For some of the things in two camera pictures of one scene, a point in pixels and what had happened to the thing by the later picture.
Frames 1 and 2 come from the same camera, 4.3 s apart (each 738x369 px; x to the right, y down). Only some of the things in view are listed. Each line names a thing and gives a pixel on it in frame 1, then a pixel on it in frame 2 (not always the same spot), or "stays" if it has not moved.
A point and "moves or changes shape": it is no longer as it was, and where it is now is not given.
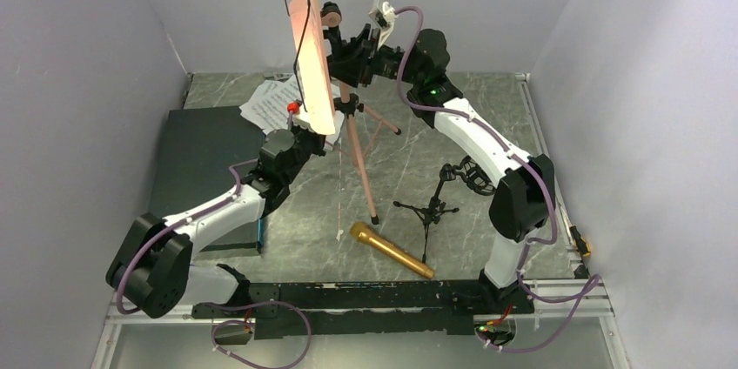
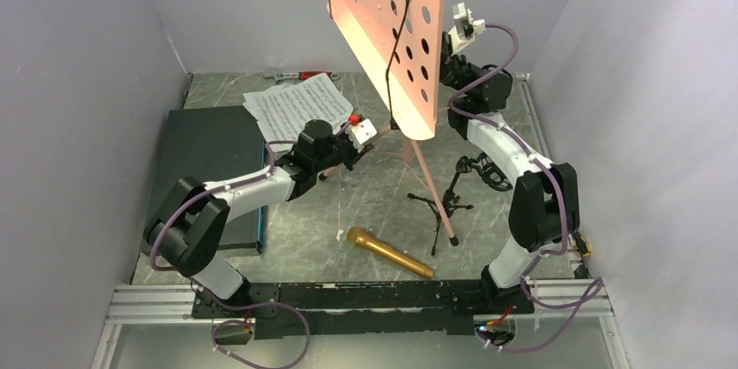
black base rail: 423,308 stays
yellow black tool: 582,244 stays
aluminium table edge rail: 525,83 stays
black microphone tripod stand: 466,170 moves or changes shape
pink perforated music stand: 316,97 -> 386,10
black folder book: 199,147 stays
